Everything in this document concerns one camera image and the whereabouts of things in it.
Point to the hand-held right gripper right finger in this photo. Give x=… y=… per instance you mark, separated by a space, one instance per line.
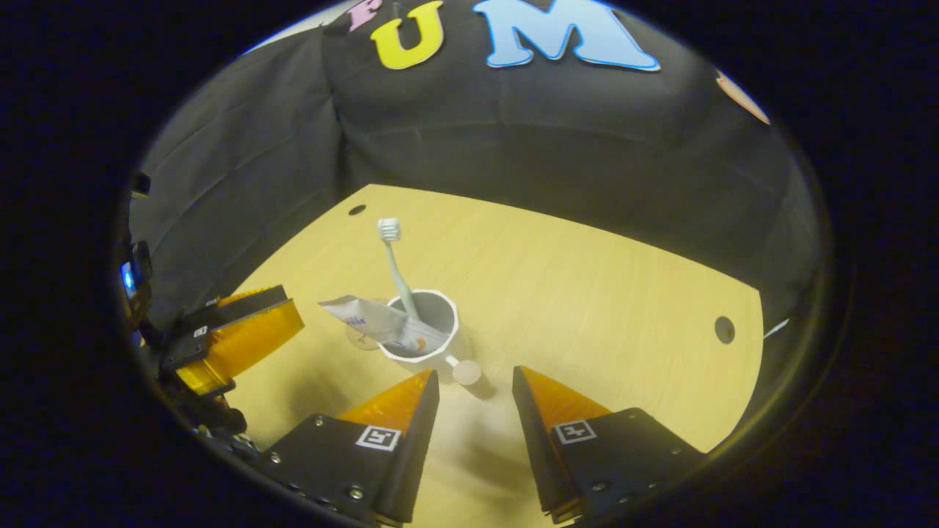
x=535 y=455

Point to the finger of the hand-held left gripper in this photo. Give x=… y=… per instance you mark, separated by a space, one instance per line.
x=242 y=345
x=242 y=304

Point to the black backdrop cloth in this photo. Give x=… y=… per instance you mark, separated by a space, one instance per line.
x=513 y=139

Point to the pale green toothbrush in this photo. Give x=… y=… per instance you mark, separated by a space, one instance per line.
x=396 y=271

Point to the wooden desktop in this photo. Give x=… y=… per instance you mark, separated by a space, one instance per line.
x=587 y=308

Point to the white toothpaste tube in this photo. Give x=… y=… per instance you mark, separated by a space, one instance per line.
x=374 y=319

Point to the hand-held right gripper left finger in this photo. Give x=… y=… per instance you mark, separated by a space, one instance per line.
x=418 y=455

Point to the round brown coaster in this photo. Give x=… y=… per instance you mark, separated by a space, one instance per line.
x=359 y=339

